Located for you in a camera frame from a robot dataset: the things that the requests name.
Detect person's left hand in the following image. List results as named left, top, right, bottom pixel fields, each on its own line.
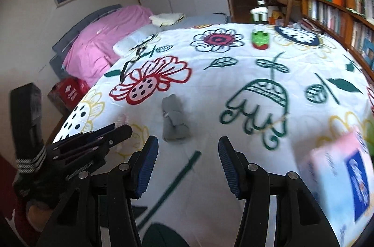
left=27, top=202, right=53, bottom=233

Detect folded cream blanket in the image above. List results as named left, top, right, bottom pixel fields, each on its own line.
left=149, top=13, right=185, bottom=27

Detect grey bed headboard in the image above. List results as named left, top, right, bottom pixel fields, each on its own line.
left=50, top=4, right=122, bottom=81

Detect pink bed quilt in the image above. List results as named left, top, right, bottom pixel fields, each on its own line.
left=63, top=5, right=153, bottom=87

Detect pink lace scrunchie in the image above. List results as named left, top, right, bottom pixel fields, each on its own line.
left=115, top=114, right=129, bottom=127

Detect red cardboard box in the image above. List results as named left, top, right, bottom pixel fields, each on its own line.
left=47, top=77, right=89, bottom=115

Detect floral white tablecloth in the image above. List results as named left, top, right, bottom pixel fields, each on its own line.
left=56, top=24, right=373, bottom=246

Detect grey cloth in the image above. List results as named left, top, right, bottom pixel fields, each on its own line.
left=162, top=94, right=190, bottom=143

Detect grey white pillow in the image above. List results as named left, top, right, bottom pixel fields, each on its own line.
left=113, top=24, right=162, bottom=58

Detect zebra giraffe push toy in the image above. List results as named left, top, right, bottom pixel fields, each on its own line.
left=250, top=0, right=270, bottom=50

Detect wooden bookshelf with books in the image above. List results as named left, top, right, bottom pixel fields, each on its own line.
left=301, top=0, right=373, bottom=77

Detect blue tissue pack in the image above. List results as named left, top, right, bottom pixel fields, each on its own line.
left=298, top=130, right=373, bottom=246

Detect bag of cotton swabs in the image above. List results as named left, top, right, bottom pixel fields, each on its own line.
left=260, top=114, right=288, bottom=131

